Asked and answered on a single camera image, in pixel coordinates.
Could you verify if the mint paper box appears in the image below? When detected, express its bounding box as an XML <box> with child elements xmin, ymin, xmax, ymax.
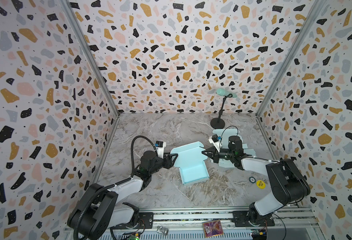
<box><xmin>212</xmin><ymin>128</ymin><xmax>256</xmax><ymax>168</ymax></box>
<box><xmin>171</xmin><ymin>142</ymin><xmax>209</xmax><ymax>186</ymax></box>

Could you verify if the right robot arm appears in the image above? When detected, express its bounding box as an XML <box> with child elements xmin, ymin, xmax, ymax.
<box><xmin>202</xmin><ymin>135</ymin><xmax>310</xmax><ymax>224</ymax></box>

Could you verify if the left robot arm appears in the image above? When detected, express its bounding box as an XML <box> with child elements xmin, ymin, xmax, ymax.
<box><xmin>67</xmin><ymin>150</ymin><xmax>178</xmax><ymax>240</ymax></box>

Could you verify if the black microphone stand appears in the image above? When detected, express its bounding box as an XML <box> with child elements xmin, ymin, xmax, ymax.
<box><xmin>210</xmin><ymin>94</ymin><xmax>233</xmax><ymax>129</ymax></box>

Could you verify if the yellow round sticker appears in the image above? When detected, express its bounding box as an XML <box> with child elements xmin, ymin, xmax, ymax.
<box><xmin>256</xmin><ymin>180</ymin><xmax>266</xmax><ymax>190</ymax></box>

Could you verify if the mint green microphone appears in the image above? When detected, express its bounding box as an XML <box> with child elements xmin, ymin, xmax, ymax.
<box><xmin>216</xmin><ymin>89</ymin><xmax>237</xmax><ymax>98</ymax></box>

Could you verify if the small metal clip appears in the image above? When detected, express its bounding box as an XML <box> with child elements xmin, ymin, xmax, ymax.
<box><xmin>157</xmin><ymin>226</ymin><xmax>169</xmax><ymax>236</ymax></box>

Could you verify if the colourful square card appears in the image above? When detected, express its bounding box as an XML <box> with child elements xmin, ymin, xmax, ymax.
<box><xmin>202</xmin><ymin>220</ymin><xmax>223</xmax><ymax>238</ymax></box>

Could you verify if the circuit board left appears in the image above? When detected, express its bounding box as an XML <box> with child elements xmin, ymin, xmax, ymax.
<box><xmin>124</xmin><ymin>230</ymin><xmax>144</xmax><ymax>240</ymax></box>

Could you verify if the circuit board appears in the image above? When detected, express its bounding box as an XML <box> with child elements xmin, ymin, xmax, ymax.
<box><xmin>251</xmin><ymin>227</ymin><xmax>267</xmax><ymax>240</ymax></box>
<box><xmin>124</xmin><ymin>230</ymin><xmax>144</xmax><ymax>240</ymax></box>

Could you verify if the circuit board right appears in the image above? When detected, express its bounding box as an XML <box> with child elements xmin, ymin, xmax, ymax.
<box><xmin>251</xmin><ymin>227</ymin><xmax>267</xmax><ymax>240</ymax></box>

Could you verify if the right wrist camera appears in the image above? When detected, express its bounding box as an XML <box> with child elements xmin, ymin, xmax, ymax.
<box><xmin>208</xmin><ymin>134</ymin><xmax>221</xmax><ymax>152</ymax></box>

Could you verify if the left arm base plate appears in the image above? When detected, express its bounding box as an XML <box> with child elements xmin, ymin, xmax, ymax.
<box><xmin>121</xmin><ymin>212</ymin><xmax>154</xmax><ymax>230</ymax></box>

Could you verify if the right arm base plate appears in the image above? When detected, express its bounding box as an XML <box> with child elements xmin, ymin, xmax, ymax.
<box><xmin>231</xmin><ymin>210</ymin><xmax>275</xmax><ymax>227</ymax></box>

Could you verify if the aluminium mounting rail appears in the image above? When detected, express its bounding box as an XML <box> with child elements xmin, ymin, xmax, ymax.
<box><xmin>101</xmin><ymin>207</ymin><xmax>325</xmax><ymax>240</ymax></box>

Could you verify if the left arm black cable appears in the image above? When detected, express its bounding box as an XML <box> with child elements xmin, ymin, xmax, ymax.
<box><xmin>73</xmin><ymin>135</ymin><xmax>157</xmax><ymax>240</ymax></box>

